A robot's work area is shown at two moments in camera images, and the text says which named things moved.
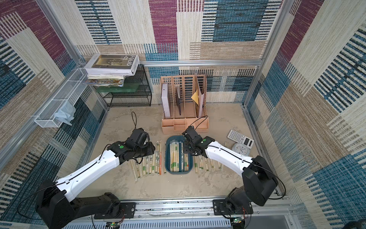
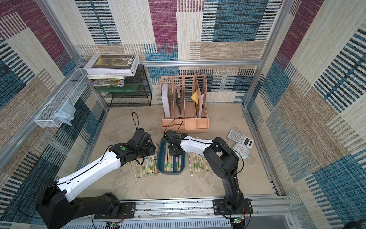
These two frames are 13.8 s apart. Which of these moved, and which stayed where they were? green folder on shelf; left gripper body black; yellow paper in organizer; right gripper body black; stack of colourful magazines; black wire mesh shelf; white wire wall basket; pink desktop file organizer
Moved: right gripper body black
Stayed: stack of colourful magazines; green folder on shelf; pink desktop file organizer; left gripper body black; yellow paper in organizer; black wire mesh shelf; white wire wall basket
